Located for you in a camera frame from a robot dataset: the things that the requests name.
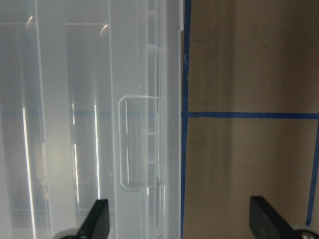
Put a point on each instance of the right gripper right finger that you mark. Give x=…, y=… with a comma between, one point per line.
x=266, y=223

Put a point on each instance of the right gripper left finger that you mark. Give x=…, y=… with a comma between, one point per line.
x=97, y=223

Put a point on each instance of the clear plastic box lid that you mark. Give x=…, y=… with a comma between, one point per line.
x=90, y=108

